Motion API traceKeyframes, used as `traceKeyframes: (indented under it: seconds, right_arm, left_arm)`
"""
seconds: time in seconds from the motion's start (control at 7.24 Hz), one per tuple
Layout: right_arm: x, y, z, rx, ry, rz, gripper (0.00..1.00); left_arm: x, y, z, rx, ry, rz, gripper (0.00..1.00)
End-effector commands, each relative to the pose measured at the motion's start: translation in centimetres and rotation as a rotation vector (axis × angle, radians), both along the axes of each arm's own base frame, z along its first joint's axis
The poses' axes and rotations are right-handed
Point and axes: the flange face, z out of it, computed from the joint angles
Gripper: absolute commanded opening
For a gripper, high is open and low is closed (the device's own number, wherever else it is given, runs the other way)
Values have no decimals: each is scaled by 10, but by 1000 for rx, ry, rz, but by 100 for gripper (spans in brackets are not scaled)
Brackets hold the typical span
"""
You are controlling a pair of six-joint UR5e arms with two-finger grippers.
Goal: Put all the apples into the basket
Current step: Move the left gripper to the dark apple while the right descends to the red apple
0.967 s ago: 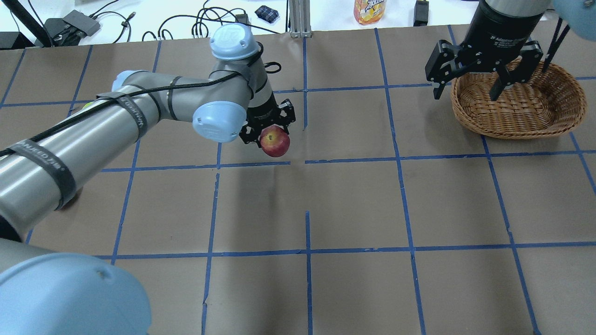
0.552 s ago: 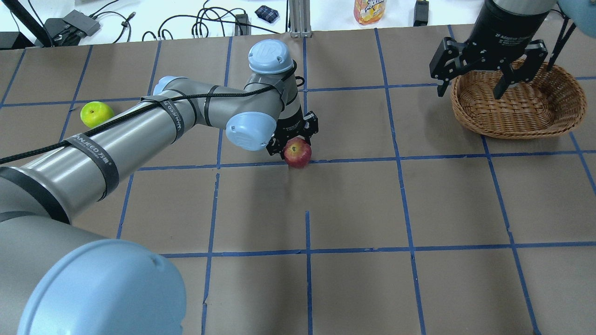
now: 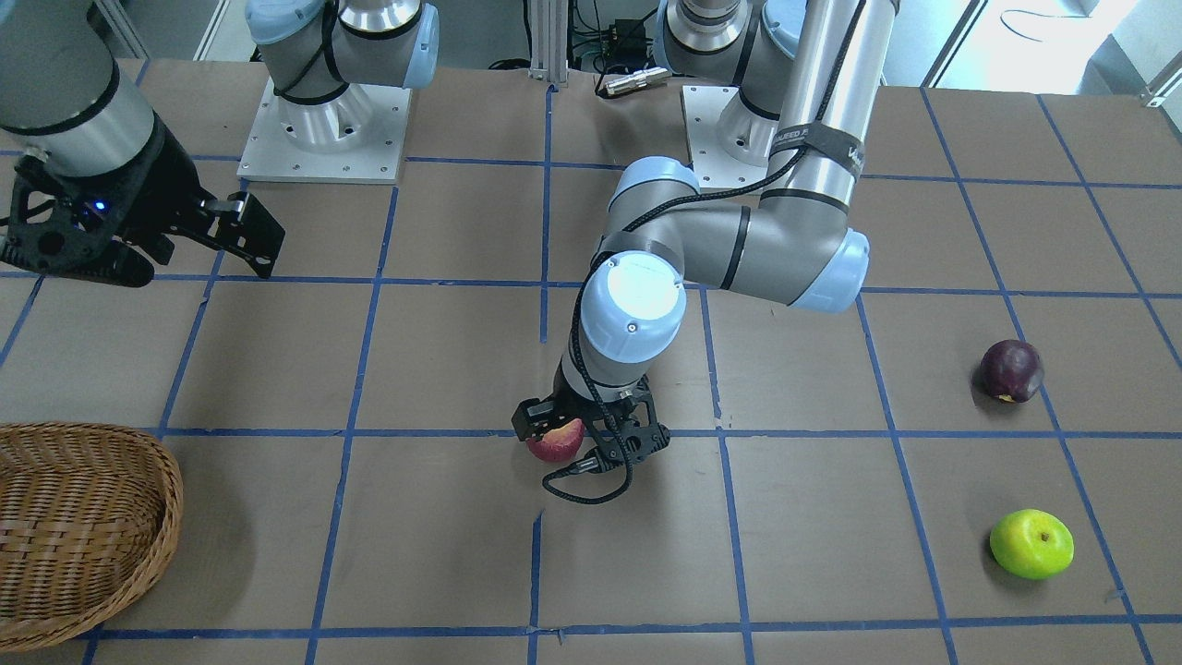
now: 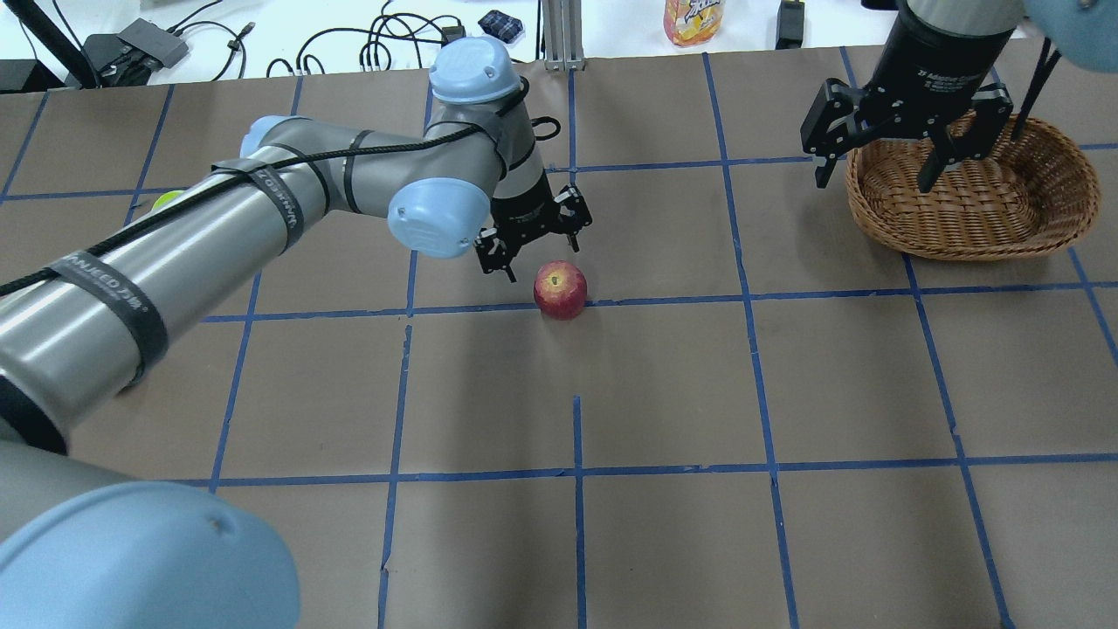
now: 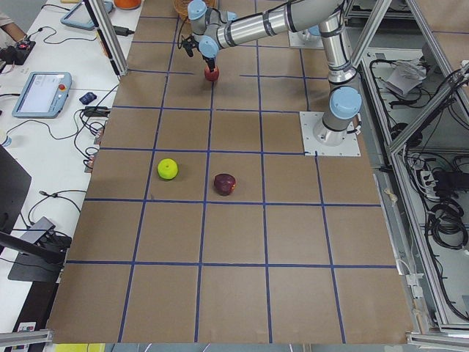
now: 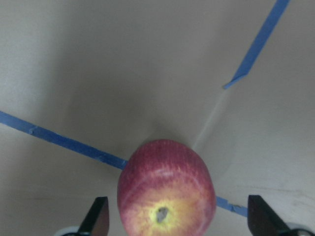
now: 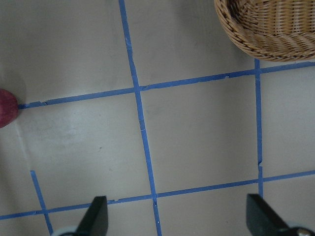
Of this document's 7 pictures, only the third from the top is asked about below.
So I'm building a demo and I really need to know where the green apple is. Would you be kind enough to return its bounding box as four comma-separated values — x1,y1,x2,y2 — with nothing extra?
988,509,1076,581

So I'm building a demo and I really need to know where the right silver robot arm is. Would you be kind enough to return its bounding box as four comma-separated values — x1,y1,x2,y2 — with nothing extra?
4,1,440,287

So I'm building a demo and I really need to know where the red yellow apple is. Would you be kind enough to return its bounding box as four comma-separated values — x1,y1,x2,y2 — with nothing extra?
526,419,585,464

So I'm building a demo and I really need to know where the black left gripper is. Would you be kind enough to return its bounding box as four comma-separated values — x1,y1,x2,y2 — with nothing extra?
512,369,670,472

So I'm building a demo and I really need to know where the woven wicker basket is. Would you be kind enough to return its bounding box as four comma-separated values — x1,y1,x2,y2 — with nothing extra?
1,422,183,653

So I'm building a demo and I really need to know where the dark red apple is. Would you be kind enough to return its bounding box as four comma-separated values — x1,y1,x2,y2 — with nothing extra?
976,338,1045,404

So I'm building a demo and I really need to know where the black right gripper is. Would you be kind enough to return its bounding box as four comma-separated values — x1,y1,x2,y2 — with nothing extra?
4,119,284,289

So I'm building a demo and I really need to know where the aluminium frame post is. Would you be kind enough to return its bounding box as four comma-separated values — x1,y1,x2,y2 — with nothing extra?
526,1,573,90

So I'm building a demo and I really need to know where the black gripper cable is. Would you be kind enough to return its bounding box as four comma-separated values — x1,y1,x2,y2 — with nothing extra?
541,0,869,506

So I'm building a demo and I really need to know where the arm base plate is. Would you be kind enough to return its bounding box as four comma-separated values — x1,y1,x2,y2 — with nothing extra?
682,85,779,193
238,84,413,185

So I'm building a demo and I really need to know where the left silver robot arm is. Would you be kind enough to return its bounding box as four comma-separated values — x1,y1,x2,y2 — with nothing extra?
512,1,900,472

